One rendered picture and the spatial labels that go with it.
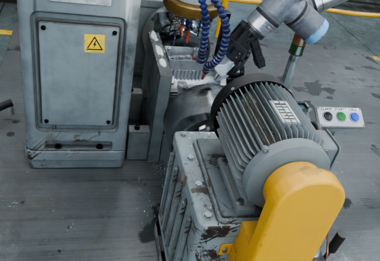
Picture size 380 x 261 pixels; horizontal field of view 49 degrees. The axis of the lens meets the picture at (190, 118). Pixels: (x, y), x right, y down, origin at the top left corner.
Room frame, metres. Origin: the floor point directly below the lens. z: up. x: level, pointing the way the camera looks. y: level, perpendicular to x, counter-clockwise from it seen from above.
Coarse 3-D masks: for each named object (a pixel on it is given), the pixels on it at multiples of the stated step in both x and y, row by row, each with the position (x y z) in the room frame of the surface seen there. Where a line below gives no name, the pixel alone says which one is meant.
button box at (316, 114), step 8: (312, 112) 1.19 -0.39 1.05; (320, 112) 1.17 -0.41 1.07; (336, 112) 1.19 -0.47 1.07; (344, 112) 1.20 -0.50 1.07; (352, 112) 1.21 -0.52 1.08; (360, 112) 1.22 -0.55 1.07; (312, 120) 1.18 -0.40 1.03; (320, 120) 1.15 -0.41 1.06; (336, 120) 1.17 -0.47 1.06; (344, 120) 1.18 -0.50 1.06; (352, 120) 1.19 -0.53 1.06; (360, 120) 1.20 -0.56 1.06; (328, 128) 1.15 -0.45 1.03; (336, 128) 1.16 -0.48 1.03; (344, 128) 1.17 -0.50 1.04; (352, 128) 1.18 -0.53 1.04; (360, 128) 1.19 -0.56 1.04
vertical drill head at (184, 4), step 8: (168, 0) 1.18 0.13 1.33; (176, 0) 1.19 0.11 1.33; (184, 0) 1.18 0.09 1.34; (192, 0) 1.18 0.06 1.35; (208, 0) 1.20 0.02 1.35; (168, 8) 1.18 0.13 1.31; (176, 8) 1.16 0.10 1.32; (184, 8) 1.15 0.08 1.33; (192, 8) 1.15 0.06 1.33; (200, 8) 1.16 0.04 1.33; (208, 8) 1.17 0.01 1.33; (216, 8) 1.19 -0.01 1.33; (176, 16) 1.18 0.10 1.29; (184, 16) 1.16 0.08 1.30; (192, 16) 1.15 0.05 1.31; (200, 16) 1.16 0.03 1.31; (216, 16) 1.20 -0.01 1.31; (176, 24) 1.18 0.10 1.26; (200, 24) 1.29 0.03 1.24
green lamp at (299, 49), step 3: (291, 45) 1.70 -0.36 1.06; (294, 45) 1.69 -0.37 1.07; (291, 48) 1.69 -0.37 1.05; (294, 48) 1.69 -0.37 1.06; (297, 48) 1.68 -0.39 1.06; (300, 48) 1.68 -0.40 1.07; (303, 48) 1.69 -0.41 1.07; (291, 51) 1.69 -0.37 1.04; (294, 51) 1.68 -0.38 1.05; (297, 51) 1.68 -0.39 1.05; (300, 51) 1.68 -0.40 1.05; (294, 54) 1.68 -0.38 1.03; (297, 54) 1.68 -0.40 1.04; (300, 54) 1.69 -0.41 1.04
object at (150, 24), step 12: (156, 12) 1.57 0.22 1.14; (168, 12) 1.54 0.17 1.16; (144, 24) 1.57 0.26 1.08; (156, 24) 1.48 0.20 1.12; (168, 24) 1.44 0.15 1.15; (192, 24) 1.47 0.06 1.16; (144, 36) 1.51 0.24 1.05; (168, 36) 1.44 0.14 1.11; (192, 36) 1.46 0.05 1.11; (144, 48) 1.51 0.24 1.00
